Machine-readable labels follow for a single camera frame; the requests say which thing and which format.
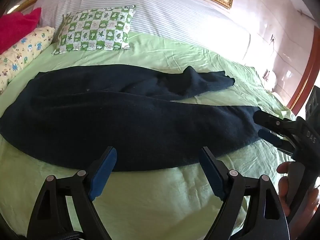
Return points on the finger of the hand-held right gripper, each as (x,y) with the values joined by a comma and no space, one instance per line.
(272,123)
(270,137)

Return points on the red cloth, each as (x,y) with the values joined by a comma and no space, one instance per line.
(17,27)

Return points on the person's right hand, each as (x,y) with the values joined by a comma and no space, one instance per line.
(283,192)

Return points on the dark navy pants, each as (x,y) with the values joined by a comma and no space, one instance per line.
(120,125)

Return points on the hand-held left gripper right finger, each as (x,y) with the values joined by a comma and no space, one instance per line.
(212,175)

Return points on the green checked cartoon pillow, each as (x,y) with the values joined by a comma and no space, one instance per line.
(97,30)

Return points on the white bedside object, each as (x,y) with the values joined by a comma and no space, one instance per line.
(270,80)

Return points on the white striped bolster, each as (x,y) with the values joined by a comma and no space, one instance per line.
(180,12)

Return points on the light green bed sheet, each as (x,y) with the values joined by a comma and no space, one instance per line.
(155,200)

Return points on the white wall socket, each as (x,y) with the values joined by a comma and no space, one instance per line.
(273,38)

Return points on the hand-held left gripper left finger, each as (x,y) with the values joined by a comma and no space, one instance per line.
(103,175)

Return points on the yellow cartoon print pillow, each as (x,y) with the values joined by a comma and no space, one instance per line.
(22,52)

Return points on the red-brown wooden door frame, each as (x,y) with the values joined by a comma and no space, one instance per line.
(303,80)

